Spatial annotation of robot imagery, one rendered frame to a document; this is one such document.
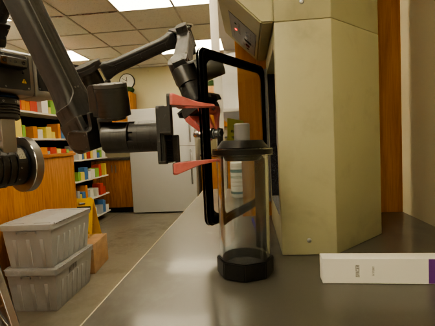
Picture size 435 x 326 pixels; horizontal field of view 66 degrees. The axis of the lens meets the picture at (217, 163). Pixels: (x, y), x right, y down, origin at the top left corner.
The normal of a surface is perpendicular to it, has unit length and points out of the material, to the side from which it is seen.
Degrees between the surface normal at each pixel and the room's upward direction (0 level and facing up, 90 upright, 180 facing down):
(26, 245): 96
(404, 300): 0
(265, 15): 90
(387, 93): 90
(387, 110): 90
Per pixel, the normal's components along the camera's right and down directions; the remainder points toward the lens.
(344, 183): 0.64, 0.02
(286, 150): -0.09, 0.07
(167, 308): -0.05, -1.00
